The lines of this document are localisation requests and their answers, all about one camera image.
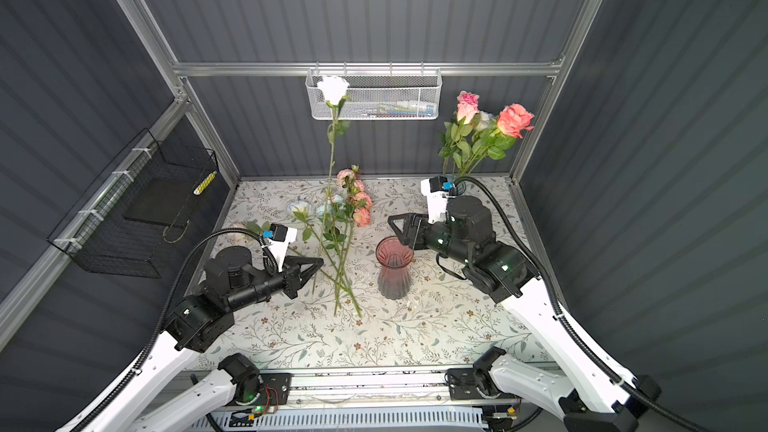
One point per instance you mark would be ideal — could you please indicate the yellow marker pen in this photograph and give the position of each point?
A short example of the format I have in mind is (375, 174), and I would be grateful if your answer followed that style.
(204, 183)

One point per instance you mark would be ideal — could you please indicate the light pink rose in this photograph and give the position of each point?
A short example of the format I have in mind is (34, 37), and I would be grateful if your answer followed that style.
(455, 149)

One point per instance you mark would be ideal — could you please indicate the coral pink rose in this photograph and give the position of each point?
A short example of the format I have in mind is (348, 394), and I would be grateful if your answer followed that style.
(509, 126)

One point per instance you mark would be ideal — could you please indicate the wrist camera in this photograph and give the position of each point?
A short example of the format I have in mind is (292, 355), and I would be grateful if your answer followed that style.
(278, 237)
(436, 190)

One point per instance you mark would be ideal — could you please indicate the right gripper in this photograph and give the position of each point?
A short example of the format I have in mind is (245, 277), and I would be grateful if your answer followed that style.
(415, 225)

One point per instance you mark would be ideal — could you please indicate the pale pink rose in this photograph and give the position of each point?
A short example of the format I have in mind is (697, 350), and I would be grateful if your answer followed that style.
(254, 231)

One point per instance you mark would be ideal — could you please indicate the white blue rose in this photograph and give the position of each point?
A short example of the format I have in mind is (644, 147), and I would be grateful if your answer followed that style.
(305, 214)

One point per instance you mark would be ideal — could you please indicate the pink peony spray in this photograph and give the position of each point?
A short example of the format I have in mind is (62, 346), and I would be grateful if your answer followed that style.
(356, 213)

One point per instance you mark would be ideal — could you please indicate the magenta pink rose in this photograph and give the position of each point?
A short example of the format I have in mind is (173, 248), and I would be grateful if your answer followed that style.
(468, 98)

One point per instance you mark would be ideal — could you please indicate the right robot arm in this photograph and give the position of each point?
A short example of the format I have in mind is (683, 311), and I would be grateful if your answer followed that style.
(587, 394)

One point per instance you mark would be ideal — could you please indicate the white peony flower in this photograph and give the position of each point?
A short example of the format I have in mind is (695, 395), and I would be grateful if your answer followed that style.
(339, 296)

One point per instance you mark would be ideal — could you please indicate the red glass vase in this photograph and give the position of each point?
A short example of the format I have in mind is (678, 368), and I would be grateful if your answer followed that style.
(394, 279)

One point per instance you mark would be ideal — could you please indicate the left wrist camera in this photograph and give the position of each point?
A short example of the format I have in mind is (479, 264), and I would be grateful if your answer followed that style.
(278, 237)

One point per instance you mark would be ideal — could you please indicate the white wire wall basket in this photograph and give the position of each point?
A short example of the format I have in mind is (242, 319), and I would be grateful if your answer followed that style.
(399, 95)

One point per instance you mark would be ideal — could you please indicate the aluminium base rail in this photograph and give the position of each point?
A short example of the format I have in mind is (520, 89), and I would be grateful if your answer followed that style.
(379, 386)

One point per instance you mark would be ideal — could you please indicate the black wire side basket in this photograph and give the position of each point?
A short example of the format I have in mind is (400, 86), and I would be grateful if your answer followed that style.
(144, 219)

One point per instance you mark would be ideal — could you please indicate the floral patterned table mat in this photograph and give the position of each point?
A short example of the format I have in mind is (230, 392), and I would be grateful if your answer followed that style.
(441, 320)

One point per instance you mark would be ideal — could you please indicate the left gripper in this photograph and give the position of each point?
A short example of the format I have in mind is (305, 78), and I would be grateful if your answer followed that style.
(293, 275)

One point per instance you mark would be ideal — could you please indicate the white perforated cable tray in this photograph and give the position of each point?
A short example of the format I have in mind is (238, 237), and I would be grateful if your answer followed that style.
(356, 419)

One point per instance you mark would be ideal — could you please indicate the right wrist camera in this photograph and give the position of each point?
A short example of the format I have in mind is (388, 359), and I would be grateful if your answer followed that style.
(436, 190)

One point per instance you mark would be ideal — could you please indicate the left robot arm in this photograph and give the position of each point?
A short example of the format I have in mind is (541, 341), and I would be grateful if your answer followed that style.
(194, 324)

